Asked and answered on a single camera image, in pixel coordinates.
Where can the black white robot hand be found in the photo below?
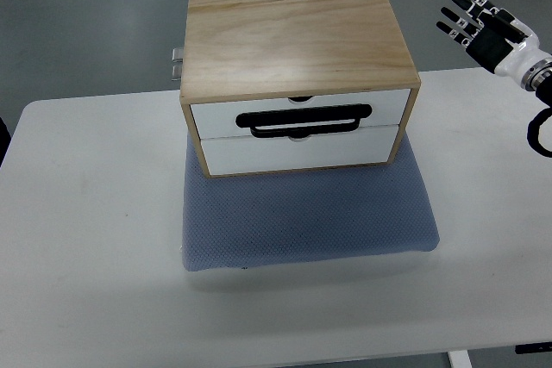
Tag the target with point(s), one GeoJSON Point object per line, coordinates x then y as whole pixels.
{"type": "Point", "coordinates": [499, 42]}

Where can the black drawer handle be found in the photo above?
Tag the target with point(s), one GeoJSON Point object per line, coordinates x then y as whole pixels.
{"type": "Point", "coordinates": [304, 122]}

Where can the white drawer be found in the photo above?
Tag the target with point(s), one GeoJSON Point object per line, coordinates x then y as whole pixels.
{"type": "Point", "coordinates": [217, 120]}

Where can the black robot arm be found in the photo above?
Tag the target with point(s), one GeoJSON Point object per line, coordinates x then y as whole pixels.
{"type": "Point", "coordinates": [544, 83]}

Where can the wooden drawer cabinet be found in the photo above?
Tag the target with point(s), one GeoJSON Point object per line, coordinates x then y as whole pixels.
{"type": "Point", "coordinates": [240, 50]}

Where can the blue-grey mesh mat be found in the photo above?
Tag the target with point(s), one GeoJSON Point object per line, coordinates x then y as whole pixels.
{"type": "Point", "coordinates": [296, 217]}

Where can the black table control panel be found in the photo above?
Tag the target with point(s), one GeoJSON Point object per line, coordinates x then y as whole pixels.
{"type": "Point", "coordinates": [533, 348]}

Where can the white table leg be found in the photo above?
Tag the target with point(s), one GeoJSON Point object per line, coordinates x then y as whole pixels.
{"type": "Point", "coordinates": [459, 359]}

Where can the metal clamp behind cabinet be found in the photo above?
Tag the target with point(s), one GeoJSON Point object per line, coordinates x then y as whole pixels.
{"type": "Point", "coordinates": [177, 63]}

